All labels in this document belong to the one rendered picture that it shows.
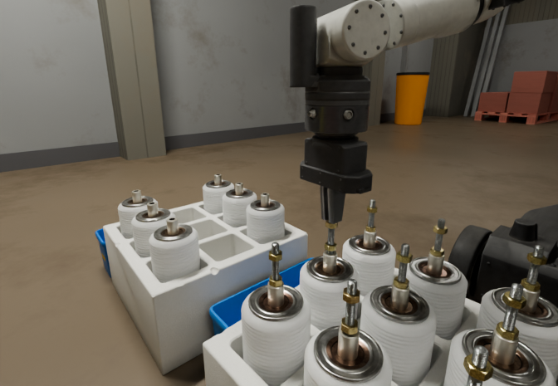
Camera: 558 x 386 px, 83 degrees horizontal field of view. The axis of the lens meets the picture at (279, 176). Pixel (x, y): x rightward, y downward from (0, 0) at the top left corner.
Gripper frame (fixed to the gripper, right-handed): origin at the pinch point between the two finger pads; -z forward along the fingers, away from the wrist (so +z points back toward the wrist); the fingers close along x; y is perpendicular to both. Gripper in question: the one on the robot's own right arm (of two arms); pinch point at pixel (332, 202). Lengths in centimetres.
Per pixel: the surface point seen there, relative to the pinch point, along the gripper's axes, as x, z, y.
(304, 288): 0.7, -13.6, 4.7
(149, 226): 36.4, -12.2, 18.6
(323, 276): -1.1, -11.3, 2.5
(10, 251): 101, -37, 50
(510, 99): 152, -4, -531
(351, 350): -14.0, -10.2, 11.0
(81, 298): 57, -37, 33
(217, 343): 3.8, -18.7, 18.4
